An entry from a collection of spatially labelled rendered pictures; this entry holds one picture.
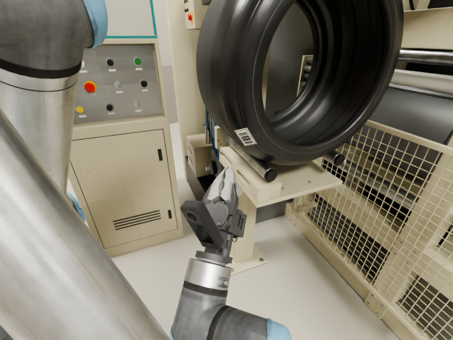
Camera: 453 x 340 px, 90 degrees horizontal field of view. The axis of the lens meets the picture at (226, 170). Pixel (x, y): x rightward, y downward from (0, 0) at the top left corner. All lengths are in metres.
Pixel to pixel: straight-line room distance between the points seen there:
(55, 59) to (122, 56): 0.92
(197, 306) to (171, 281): 1.10
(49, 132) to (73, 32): 0.17
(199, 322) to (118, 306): 0.24
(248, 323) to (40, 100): 0.45
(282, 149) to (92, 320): 0.59
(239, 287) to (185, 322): 1.05
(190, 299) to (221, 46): 0.53
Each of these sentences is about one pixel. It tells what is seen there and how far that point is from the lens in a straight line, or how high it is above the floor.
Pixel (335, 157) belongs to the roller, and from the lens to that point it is 0.89.
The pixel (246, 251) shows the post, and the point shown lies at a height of 0.09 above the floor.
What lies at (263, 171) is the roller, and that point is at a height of 0.91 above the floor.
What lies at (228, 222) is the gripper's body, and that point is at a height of 0.94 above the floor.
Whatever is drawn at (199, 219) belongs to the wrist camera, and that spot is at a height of 0.98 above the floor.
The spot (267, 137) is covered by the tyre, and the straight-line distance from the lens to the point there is 0.65.
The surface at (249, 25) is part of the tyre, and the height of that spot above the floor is 1.30.
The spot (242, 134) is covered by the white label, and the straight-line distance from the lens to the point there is 0.63.
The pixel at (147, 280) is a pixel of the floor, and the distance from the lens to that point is 1.61.
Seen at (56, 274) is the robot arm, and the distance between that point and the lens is 0.23.
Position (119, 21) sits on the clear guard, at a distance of 1.26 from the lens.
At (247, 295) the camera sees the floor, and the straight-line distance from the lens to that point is 1.49.
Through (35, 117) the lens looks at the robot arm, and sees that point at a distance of 0.43.
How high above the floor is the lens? 1.28
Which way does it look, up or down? 30 degrees down
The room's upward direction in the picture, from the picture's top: straight up
